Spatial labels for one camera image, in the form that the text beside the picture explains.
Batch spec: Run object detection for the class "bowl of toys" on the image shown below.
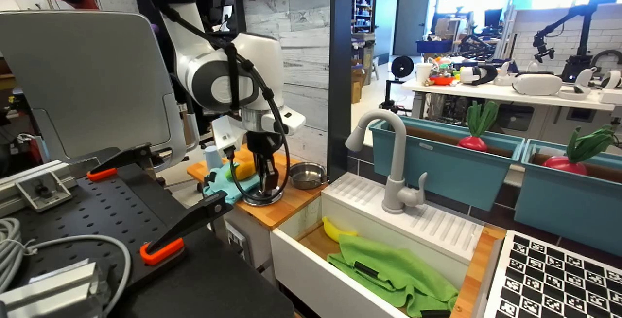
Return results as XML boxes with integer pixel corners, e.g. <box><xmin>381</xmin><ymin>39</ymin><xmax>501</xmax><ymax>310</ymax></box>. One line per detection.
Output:
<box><xmin>424</xmin><ymin>57</ymin><xmax>456</xmax><ymax>87</ymax></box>

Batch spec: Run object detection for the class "aluminium profile bar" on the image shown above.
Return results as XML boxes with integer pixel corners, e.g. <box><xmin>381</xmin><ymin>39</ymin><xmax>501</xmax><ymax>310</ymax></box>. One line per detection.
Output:
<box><xmin>0</xmin><ymin>259</ymin><xmax>111</xmax><ymax>318</ymax></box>

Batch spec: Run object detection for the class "light blue cup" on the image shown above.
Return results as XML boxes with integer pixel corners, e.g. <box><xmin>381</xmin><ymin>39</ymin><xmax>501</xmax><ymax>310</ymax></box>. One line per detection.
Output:
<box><xmin>204</xmin><ymin>145</ymin><xmax>223</xmax><ymax>171</ymax></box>

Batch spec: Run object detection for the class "white table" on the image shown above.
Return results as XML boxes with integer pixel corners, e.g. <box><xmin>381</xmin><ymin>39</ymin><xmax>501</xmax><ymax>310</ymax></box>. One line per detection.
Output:
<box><xmin>402</xmin><ymin>78</ymin><xmax>622</xmax><ymax>136</ymax></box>

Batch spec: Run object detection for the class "grey monitor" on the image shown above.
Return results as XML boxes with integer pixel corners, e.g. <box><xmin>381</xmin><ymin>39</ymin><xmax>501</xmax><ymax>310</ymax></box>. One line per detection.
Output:
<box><xmin>0</xmin><ymin>10</ymin><xmax>201</xmax><ymax>169</ymax></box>

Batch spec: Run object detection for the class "shelf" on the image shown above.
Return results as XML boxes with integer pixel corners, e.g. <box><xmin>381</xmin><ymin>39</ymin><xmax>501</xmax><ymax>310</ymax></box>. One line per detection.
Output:
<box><xmin>352</xmin><ymin>0</ymin><xmax>375</xmax><ymax>35</ymax></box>

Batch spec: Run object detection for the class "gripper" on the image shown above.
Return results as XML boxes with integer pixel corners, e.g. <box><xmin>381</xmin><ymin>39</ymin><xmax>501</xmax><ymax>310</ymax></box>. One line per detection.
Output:
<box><xmin>245</xmin><ymin>132</ymin><xmax>284</xmax><ymax>197</ymax></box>

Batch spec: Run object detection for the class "aluminium bracket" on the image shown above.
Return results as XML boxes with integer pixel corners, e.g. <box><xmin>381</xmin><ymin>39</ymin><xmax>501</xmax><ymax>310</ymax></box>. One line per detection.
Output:
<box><xmin>0</xmin><ymin>160</ymin><xmax>79</xmax><ymax>217</ymax></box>

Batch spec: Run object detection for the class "white headset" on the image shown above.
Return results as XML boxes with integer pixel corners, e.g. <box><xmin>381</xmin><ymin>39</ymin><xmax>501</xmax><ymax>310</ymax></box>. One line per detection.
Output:
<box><xmin>512</xmin><ymin>72</ymin><xmax>564</xmax><ymax>96</ymax></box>
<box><xmin>459</xmin><ymin>65</ymin><xmax>499</xmax><ymax>86</ymax></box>

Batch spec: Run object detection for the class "black and white calibration board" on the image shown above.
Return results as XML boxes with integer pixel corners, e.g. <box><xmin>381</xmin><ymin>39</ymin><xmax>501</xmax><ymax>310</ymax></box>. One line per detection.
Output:
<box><xmin>483</xmin><ymin>230</ymin><xmax>622</xmax><ymax>318</ymax></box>

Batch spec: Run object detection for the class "blue bin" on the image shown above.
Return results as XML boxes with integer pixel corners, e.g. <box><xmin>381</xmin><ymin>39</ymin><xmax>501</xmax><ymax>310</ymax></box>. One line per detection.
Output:
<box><xmin>416</xmin><ymin>39</ymin><xmax>454</xmax><ymax>55</ymax></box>

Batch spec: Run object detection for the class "teal planter box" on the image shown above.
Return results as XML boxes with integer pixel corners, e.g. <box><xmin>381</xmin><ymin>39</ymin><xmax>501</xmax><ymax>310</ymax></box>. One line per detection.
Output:
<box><xmin>514</xmin><ymin>139</ymin><xmax>622</xmax><ymax>256</ymax></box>
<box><xmin>369</xmin><ymin>116</ymin><xmax>526</xmax><ymax>212</ymax></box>

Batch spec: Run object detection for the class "white sink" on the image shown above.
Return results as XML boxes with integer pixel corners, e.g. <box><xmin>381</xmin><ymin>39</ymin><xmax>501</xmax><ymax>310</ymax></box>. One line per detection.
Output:
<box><xmin>270</xmin><ymin>172</ymin><xmax>486</xmax><ymax>318</ymax></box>

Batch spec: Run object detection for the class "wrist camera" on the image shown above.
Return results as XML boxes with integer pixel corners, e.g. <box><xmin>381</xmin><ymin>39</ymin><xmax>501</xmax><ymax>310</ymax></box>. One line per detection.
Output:
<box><xmin>212</xmin><ymin>115</ymin><xmax>246</xmax><ymax>157</ymax></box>

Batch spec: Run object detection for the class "white socket plate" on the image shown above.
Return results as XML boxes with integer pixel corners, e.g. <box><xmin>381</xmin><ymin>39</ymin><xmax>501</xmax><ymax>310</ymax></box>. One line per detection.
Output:
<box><xmin>225</xmin><ymin>220</ymin><xmax>251</xmax><ymax>262</ymax></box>

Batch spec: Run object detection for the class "silver pot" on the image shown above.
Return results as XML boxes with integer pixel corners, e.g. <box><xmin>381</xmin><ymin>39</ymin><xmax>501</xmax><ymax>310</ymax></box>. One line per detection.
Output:
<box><xmin>290</xmin><ymin>162</ymin><xmax>328</xmax><ymax>190</ymax></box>

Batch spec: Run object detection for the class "grey tap lever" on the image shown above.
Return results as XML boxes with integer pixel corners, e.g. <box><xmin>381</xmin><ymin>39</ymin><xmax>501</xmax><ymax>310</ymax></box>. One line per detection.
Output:
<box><xmin>407</xmin><ymin>172</ymin><xmax>429</xmax><ymax>208</ymax></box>

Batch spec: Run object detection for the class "black clamp with orange tip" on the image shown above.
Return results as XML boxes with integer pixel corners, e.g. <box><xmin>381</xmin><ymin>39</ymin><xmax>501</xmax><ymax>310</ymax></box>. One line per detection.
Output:
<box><xmin>86</xmin><ymin>143</ymin><xmax>158</xmax><ymax>182</ymax></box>
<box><xmin>139</xmin><ymin>191</ymin><xmax>233</xmax><ymax>266</ymax></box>

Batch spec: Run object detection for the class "stack of cardboard boxes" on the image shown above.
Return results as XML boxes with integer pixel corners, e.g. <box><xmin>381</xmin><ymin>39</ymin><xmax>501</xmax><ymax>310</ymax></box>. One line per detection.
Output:
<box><xmin>351</xmin><ymin>53</ymin><xmax>375</xmax><ymax>104</ymax></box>

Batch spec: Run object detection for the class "yellow toy banana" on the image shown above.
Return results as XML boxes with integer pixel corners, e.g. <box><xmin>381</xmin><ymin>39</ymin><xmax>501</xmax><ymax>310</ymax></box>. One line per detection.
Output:
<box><xmin>322</xmin><ymin>216</ymin><xmax>358</xmax><ymax>243</ymax></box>

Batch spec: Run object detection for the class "toy kitchen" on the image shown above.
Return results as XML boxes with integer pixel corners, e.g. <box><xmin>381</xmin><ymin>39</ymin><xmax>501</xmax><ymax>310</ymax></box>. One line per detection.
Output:
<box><xmin>186</xmin><ymin>109</ymin><xmax>622</xmax><ymax>318</ymax></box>

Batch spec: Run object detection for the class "grey door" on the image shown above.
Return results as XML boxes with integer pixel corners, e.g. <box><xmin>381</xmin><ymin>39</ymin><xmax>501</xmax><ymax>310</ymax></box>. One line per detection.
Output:
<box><xmin>392</xmin><ymin>0</ymin><xmax>433</xmax><ymax>56</ymax></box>

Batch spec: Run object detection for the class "toy radish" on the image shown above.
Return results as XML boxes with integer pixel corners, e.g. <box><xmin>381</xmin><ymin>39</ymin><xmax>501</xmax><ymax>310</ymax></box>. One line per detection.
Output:
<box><xmin>456</xmin><ymin>100</ymin><xmax>501</xmax><ymax>153</ymax></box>
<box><xmin>541</xmin><ymin>125</ymin><xmax>616</xmax><ymax>177</ymax></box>

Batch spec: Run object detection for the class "white cup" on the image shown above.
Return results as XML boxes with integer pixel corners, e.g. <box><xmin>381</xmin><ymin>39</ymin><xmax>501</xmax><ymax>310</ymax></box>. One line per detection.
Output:
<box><xmin>415</xmin><ymin>62</ymin><xmax>433</xmax><ymax>84</ymax></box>

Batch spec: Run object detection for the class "coil of grey cable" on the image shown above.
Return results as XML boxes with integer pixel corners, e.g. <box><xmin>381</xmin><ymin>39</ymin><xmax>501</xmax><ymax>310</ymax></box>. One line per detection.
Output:
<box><xmin>0</xmin><ymin>217</ymin><xmax>132</xmax><ymax>315</ymax></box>

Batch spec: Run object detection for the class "grey tap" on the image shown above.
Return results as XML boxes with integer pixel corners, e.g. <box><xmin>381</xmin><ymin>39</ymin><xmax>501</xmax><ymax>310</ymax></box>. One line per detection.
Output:
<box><xmin>345</xmin><ymin>109</ymin><xmax>429</xmax><ymax>214</ymax></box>

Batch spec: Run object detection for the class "silver pot lid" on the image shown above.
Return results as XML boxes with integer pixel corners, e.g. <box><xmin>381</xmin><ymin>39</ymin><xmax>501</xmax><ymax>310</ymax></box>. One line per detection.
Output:
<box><xmin>242</xmin><ymin>188</ymin><xmax>286</xmax><ymax>207</ymax></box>

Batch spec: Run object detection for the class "green cloth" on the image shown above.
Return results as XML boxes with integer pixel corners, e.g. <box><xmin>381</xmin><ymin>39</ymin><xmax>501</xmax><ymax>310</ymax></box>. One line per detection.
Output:
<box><xmin>326</xmin><ymin>234</ymin><xmax>460</xmax><ymax>318</ymax></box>

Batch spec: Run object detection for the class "teal cloth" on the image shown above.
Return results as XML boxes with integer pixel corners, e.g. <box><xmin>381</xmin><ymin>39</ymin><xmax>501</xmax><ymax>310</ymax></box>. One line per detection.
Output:
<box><xmin>203</xmin><ymin>162</ymin><xmax>261</xmax><ymax>205</ymax></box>

